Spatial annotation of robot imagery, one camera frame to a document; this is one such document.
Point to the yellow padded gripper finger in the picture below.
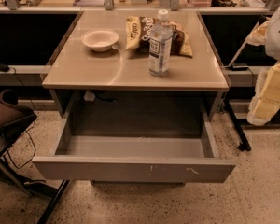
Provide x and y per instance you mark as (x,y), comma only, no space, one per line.
(266,101)
(257,36)

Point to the clear plastic water bottle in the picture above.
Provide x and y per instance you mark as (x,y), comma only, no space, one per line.
(160,43)

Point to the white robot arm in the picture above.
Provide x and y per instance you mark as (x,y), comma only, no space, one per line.
(272,44)

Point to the grey open top drawer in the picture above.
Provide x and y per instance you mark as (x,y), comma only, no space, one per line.
(136,137)

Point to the white leaning rod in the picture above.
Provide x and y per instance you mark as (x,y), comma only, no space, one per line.
(238,52)

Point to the black power adapter right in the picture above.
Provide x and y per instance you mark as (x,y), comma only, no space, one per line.
(239,67)

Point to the black power adapter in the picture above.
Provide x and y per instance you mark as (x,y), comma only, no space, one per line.
(4,68)
(239,67)

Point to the black table leg right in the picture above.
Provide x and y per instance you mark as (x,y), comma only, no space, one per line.
(244,144)

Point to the brown yellow snack bag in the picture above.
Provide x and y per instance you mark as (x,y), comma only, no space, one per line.
(138,30)

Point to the grey cabinet desk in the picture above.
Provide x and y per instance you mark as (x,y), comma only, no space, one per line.
(76,68)

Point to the white ceramic bowl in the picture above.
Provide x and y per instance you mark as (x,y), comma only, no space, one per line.
(100,40)

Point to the black power adapter left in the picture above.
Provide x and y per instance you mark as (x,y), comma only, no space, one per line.
(4,68)

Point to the dark brown office chair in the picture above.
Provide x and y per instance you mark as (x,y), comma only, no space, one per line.
(15,119)

